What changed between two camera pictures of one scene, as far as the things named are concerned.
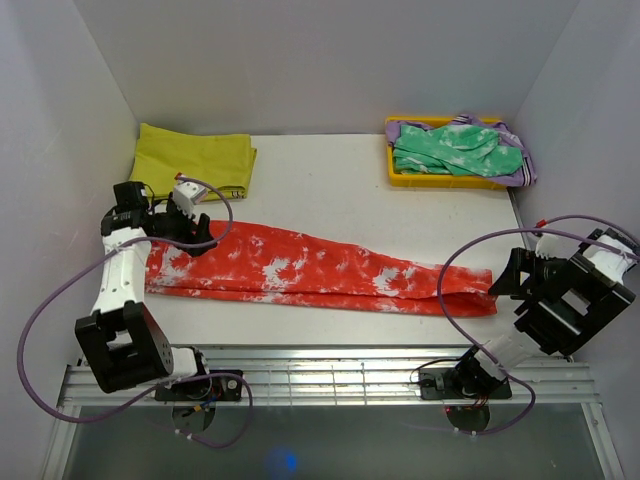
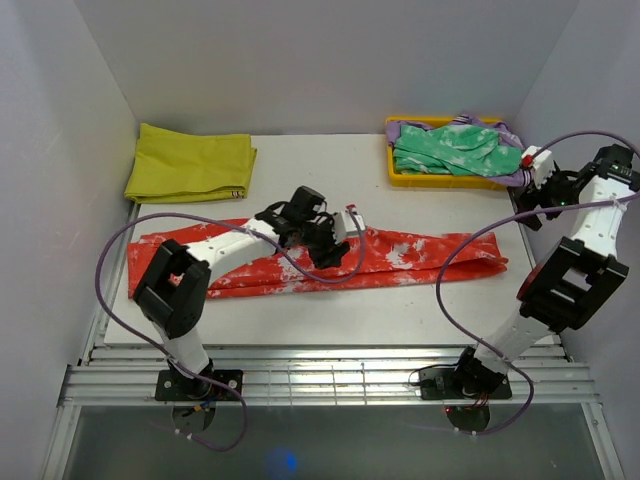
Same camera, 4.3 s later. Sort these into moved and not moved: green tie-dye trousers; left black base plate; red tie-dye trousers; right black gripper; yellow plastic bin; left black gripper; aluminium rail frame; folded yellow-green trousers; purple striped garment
Moved: left black gripper; red tie-dye trousers; right black gripper
Not moved: green tie-dye trousers; left black base plate; aluminium rail frame; purple striped garment; folded yellow-green trousers; yellow plastic bin
